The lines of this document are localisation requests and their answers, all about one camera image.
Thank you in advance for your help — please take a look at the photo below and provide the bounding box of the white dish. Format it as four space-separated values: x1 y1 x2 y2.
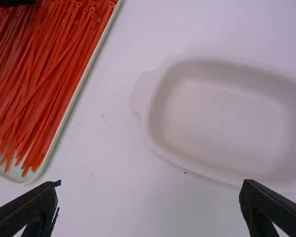
129 58 296 196

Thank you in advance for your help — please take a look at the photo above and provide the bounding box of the pale tray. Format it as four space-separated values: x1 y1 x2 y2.
0 0 125 185

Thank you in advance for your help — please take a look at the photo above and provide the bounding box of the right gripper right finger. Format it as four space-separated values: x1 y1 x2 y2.
238 179 296 237

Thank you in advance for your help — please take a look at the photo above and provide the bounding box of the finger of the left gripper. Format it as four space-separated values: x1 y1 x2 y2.
0 0 38 7

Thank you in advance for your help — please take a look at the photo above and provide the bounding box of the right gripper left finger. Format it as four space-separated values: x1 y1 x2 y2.
0 179 62 237

